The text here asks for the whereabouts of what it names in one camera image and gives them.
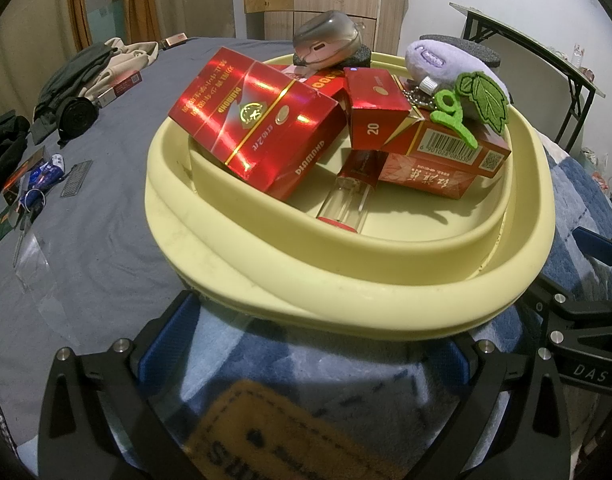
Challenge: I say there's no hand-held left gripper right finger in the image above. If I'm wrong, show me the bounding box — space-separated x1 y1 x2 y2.
426 336 571 480

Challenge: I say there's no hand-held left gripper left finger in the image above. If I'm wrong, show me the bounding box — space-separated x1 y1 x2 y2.
38 290 202 480

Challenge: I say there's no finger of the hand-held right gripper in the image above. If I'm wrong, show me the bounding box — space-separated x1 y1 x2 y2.
528 226 612 317

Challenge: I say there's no yellow plastic basin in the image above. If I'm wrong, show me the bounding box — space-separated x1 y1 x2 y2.
145 52 557 335

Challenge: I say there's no red cigarette pack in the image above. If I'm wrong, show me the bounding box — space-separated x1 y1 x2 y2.
377 116 513 201
281 62 350 111
98 70 143 108
343 66 428 151

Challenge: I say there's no green felt leaf charm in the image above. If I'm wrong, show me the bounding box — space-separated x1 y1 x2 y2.
428 71 510 149

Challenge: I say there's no clear red lighter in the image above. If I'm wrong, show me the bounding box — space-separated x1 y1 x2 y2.
317 149 383 235

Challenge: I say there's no black foam disc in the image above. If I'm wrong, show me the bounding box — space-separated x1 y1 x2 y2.
293 42 375 69
418 34 502 72

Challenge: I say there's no purple plush pouch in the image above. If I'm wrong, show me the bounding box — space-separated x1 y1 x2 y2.
404 40 513 124

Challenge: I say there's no large red carton box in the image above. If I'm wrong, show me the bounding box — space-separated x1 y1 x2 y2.
167 46 348 202

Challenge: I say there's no grey translucent computer mouse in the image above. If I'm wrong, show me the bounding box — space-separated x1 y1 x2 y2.
292 10 368 67

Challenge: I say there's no white plastic bag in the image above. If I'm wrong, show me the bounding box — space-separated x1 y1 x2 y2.
580 147 612 206

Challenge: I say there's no clear plastic wrapper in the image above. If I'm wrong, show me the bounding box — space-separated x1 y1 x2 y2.
13 229 78 332

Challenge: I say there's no grey mesh piece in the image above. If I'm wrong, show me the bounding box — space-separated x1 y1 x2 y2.
60 160 95 198

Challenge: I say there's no green card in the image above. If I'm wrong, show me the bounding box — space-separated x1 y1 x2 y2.
0 209 15 252

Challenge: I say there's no black folding table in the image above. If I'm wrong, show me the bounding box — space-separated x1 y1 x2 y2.
448 2 608 154

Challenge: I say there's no black round pouch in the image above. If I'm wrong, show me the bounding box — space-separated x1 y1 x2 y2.
55 95 99 142

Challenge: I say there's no black cloth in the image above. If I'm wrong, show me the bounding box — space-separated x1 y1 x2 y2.
0 114 32 173

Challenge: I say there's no dark grey clothing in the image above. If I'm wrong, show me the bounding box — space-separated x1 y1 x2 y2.
33 42 123 133

